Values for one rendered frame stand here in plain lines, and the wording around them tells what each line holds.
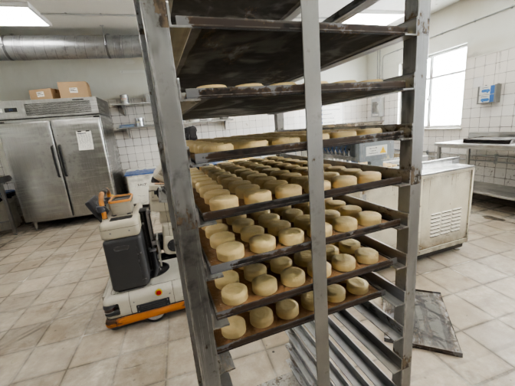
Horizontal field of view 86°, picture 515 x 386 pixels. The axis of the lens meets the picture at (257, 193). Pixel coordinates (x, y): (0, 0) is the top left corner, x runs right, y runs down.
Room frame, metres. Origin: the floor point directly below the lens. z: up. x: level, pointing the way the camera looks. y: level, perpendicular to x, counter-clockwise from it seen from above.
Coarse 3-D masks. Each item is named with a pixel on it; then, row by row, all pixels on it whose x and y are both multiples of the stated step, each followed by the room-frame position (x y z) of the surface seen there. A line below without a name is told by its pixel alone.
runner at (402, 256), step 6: (360, 240) 0.66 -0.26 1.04; (366, 240) 0.64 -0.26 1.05; (372, 240) 0.62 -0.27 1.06; (378, 240) 0.60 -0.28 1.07; (372, 246) 0.62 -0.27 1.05; (378, 246) 0.60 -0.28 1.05; (384, 246) 0.58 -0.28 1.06; (384, 252) 0.58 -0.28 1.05; (390, 252) 0.57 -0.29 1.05; (396, 252) 0.55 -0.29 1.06; (402, 252) 0.54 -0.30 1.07; (402, 258) 0.54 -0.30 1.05; (396, 264) 0.54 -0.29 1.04; (402, 264) 0.53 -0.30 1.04
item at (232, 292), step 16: (352, 240) 0.63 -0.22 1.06; (288, 256) 0.62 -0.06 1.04; (304, 256) 0.57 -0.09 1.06; (336, 256) 0.56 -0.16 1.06; (352, 256) 0.55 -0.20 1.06; (368, 256) 0.54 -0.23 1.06; (224, 272) 0.53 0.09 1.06; (240, 272) 0.56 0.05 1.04; (256, 272) 0.52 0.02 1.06; (272, 272) 0.55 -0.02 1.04; (288, 272) 0.51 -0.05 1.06; (304, 272) 0.50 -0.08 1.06; (336, 272) 0.52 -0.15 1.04; (208, 288) 0.51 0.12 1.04; (224, 288) 0.47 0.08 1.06; (240, 288) 0.46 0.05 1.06; (256, 288) 0.46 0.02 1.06; (272, 288) 0.46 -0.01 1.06; (288, 288) 0.48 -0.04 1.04; (224, 304) 0.45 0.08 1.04; (240, 304) 0.44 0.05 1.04
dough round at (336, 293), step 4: (332, 284) 0.59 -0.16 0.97; (336, 284) 0.58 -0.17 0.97; (328, 288) 0.57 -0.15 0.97; (332, 288) 0.57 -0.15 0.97; (336, 288) 0.57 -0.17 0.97; (340, 288) 0.57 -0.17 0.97; (328, 292) 0.56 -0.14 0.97; (332, 292) 0.56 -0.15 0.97; (336, 292) 0.55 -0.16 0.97; (340, 292) 0.55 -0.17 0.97; (344, 292) 0.56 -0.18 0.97; (328, 296) 0.55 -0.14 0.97; (332, 296) 0.54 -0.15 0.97; (336, 296) 0.54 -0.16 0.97; (340, 296) 0.54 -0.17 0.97; (344, 296) 0.55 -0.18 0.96; (328, 300) 0.55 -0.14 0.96; (332, 300) 0.54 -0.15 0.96; (336, 300) 0.54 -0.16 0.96; (340, 300) 0.54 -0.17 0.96
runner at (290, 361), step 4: (288, 360) 1.12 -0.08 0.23; (292, 360) 1.11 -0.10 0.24; (288, 364) 1.10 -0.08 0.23; (292, 364) 1.09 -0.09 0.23; (296, 364) 1.07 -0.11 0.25; (292, 368) 1.07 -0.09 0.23; (296, 368) 1.07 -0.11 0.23; (296, 372) 1.05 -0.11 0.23; (300, 372) 1.03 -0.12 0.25; (296, 376) 1.03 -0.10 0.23; (300, 376) 1.02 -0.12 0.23; (300, 380) 1.00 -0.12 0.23; (304, 380) 1.00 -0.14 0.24; (300, 384) 0.98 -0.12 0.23; (304, 384) 0.98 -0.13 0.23; (308, 384) 0.97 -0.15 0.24
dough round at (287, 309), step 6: (282, 300) 0.54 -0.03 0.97; (288, 300) 0.54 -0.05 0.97; (294, 300) 0.54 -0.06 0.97; (276, 306) 0.52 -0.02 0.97; (282, 306) 0.52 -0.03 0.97; (288, 306) 0.52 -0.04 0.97; (294, 306) 0.52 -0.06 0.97; (276, 312) 0.52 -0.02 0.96; (282, 312) 0.50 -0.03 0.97; (288, 312) 0.50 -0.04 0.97; (294, 312) 0.50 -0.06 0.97; (282, 318) 0.50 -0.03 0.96; (288, 318) 0.50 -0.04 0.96
